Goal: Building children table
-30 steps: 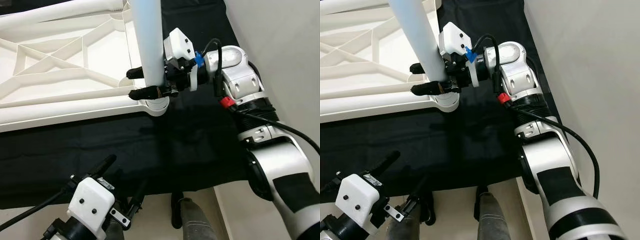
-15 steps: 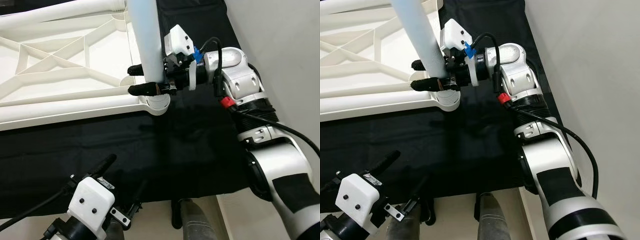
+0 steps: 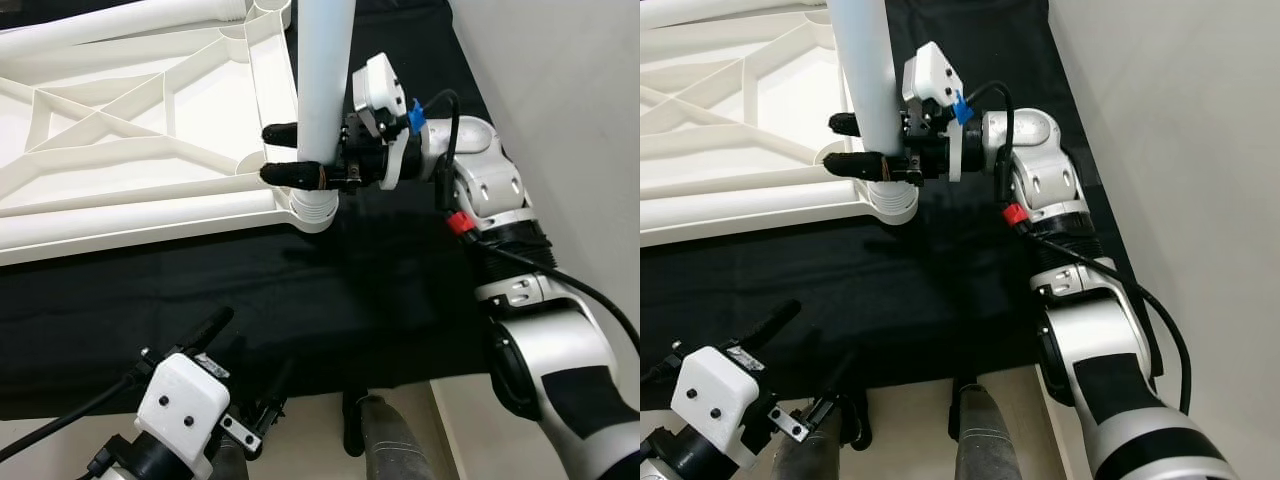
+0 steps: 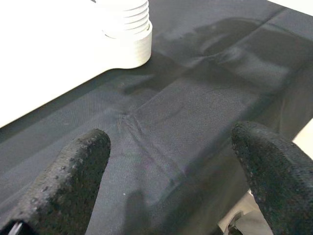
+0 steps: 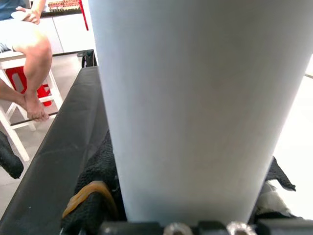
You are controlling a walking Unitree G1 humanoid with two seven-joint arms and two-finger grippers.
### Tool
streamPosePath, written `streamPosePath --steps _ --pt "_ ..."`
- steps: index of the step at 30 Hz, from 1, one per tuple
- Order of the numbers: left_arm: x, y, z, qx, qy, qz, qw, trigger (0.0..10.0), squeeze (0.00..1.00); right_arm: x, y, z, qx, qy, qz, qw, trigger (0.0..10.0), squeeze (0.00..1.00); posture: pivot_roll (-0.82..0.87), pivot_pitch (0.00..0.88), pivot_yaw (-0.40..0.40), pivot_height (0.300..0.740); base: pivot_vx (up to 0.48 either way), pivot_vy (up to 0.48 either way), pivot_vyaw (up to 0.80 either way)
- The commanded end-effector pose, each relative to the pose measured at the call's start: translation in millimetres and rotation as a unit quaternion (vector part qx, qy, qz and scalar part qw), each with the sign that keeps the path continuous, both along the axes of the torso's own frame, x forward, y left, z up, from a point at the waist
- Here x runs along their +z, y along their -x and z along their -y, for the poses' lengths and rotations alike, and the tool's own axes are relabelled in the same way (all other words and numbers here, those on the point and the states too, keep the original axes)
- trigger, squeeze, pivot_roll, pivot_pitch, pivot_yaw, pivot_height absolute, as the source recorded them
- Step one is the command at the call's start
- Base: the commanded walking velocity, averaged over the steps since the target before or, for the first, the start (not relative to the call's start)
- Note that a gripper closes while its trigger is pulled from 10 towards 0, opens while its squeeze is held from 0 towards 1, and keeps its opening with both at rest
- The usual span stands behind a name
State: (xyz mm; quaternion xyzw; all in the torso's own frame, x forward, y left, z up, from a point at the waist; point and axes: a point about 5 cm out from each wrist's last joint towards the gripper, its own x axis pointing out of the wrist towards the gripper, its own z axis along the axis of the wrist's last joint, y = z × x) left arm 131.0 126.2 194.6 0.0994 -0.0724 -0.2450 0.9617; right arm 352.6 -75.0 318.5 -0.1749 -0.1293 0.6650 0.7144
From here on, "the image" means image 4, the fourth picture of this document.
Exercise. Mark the white plastic table leg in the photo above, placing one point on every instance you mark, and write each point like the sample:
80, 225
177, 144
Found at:
132, 14

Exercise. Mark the black tablecloth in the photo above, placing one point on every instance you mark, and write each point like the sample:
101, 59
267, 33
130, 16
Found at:
183, 122

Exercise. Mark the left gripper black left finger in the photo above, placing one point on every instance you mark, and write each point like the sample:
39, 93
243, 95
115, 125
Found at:
68, 183

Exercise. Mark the white plastic table top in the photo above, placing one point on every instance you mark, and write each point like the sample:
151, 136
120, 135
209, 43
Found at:
49, 61

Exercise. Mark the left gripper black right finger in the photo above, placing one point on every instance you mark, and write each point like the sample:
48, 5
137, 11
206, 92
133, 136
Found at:
281, 183

